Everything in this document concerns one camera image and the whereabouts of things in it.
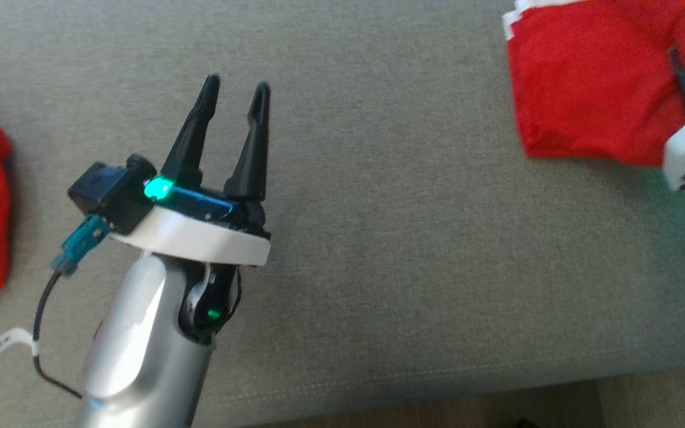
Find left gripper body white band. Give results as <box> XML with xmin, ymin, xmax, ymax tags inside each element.
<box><xmin>111</xmin><ymin>190</ymin><xmax>271</xmax><ymax>266</ymax></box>

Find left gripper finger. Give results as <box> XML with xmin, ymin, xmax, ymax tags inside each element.
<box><xmin>222</xmin><ymin>81</ymin><xmax>272</xmax><ymax>203</ymax></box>
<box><xmin>160</xmin><ymin>74</ymin><xmax>222</xmax><ymax>190</ymax></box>

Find red white-striped shorts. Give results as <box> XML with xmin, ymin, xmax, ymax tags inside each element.
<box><xmin>502</xmin><ymin>0</ymin><xmax>685</xmax><ymax>167</ymax></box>

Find grey fabric sofa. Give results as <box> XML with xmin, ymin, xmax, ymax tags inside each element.
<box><xmin>0</xmin><ymin>0</ymin><xmax>685</xmax><ymax>428</ymax></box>

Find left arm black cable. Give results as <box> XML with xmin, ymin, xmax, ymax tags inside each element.
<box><xmin>33</xmin><ymin>215</ymin><xmax>111</xmax><ymax>400</ymax></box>

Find white cable tag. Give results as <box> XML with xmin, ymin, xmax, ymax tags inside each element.
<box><xmin>0</xmin><ymin>327</ymin><xmax>40</xmax><ymax>363</ymax></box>

